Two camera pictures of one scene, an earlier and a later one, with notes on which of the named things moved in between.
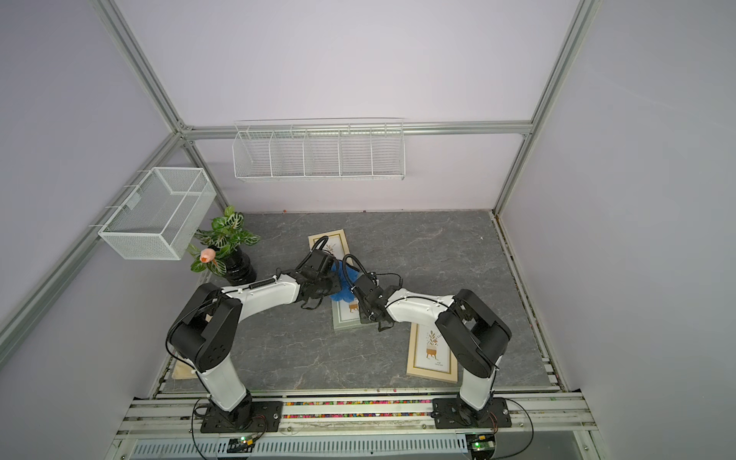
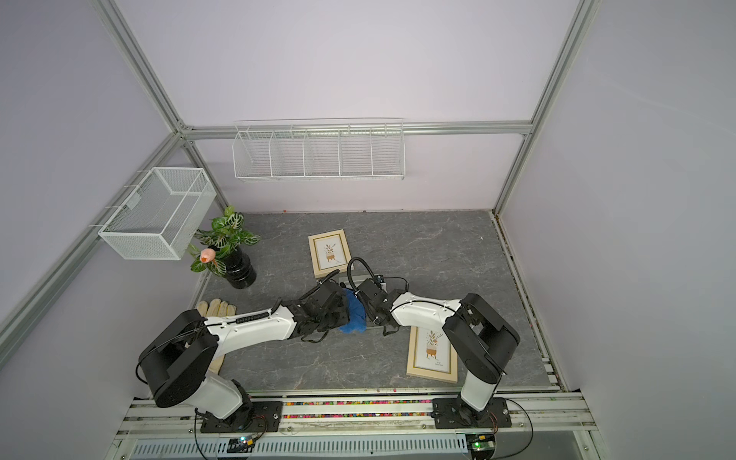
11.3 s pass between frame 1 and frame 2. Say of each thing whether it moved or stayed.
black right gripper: stayed
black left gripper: moved
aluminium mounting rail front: stayed
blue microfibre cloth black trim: moved
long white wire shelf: stayed
